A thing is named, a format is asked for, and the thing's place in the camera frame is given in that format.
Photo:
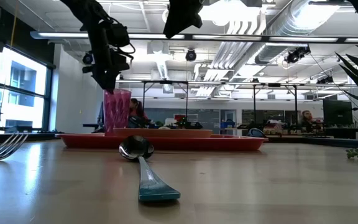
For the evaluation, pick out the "pink translucent plastic cup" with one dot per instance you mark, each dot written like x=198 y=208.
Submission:
x=117 y=112

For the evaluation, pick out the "person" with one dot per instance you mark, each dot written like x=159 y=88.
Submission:
x=307 y=117
x=136 y=113

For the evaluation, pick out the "black background rig frame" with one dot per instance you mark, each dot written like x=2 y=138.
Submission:
x=275 y=84
x=165 y=82

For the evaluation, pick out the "black ceiling camera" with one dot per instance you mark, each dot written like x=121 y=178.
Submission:
x=88 y=58
x=190 y=55
x=295 y=55

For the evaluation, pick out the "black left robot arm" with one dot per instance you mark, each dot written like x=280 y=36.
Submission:
x=79 y=9

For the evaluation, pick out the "black aluminium rig frame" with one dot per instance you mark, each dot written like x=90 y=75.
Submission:
x=322 y=142

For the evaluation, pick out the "salmon pink plate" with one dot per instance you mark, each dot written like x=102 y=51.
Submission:
x=166 y=133

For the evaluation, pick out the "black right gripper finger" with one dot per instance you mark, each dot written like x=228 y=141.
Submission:
x=179 y=27

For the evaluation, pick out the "large window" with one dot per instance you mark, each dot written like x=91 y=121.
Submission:
x=20 y=90

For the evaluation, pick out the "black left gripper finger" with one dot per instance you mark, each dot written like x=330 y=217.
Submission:
x=102 y=81
x=113 y=85

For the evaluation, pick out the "silver ceiling air duct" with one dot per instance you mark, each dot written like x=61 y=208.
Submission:
x=291 y=28

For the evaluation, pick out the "red plastic tray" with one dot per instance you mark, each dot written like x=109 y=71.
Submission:
x=197 y=143

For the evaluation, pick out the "long ceiling light strip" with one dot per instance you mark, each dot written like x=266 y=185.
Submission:
x=228 y=37

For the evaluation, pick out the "black computer monitor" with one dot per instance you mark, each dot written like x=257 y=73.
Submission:
x=337 y=112

